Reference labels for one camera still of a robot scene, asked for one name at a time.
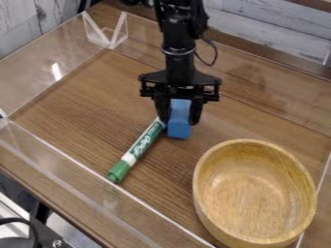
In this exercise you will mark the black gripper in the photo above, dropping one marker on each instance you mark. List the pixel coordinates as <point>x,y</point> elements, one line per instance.
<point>200,88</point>

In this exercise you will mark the clear acrylic tray wall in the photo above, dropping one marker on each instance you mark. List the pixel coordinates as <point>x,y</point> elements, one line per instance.
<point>74,114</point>

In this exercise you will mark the black metal table bracket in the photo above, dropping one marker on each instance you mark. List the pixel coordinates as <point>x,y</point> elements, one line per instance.
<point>48,238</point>

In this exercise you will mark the brown wooden bowl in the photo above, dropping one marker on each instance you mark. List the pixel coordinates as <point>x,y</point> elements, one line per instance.
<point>254,194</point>

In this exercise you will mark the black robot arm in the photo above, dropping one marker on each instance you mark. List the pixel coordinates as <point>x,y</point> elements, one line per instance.
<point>183,21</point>

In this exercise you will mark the blue foam block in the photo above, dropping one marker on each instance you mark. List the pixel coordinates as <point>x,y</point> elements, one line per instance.
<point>178,125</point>

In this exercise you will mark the green dry erase marker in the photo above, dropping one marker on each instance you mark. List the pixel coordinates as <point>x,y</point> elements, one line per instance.
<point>136,151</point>

